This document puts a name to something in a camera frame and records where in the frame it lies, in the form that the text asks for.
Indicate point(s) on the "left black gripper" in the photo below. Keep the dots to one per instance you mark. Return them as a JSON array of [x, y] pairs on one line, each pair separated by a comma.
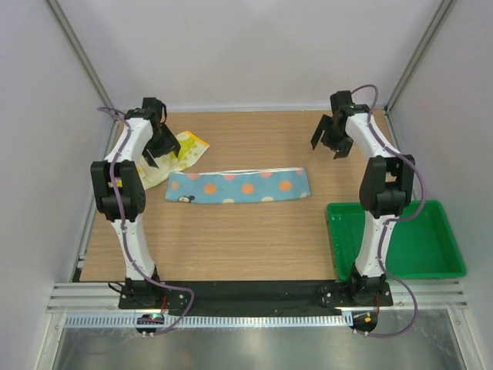
[[170, 145]]

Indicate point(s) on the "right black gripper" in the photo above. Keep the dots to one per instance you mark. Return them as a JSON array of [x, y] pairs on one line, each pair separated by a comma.
[[342, 147]]

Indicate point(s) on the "yellow green printed towel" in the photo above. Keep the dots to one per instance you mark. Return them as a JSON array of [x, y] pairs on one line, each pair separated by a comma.
[[192, 148]]

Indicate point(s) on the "blue polka dot towel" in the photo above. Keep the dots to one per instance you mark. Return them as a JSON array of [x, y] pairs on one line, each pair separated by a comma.
[[239, 186]]

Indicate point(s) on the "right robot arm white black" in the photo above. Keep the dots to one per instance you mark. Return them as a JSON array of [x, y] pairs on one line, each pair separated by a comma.
[[384, 193]]

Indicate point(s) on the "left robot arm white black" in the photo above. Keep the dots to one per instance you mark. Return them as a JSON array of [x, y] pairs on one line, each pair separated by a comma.
[[120, 196]]

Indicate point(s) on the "green plastic tray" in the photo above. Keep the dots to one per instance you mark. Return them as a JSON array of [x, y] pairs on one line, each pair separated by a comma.
[[423, 248]]

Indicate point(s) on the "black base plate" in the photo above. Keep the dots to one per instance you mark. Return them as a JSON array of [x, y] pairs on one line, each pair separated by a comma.
[[251, 299]]

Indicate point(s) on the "right aluminium frame post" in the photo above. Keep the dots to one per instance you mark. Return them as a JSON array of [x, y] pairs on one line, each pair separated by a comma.
[[431, 31]]

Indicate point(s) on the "aluminium frame post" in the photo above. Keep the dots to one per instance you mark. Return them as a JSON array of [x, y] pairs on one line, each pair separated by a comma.
[[431, 31], [76, 46]]

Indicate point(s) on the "left aluminium frame post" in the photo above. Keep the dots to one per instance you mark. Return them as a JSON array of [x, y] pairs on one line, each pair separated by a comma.
[[76, 46]]

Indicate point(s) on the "perforated metal cable rail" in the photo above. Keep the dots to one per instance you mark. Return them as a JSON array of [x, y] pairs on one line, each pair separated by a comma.
[[152, 321]]

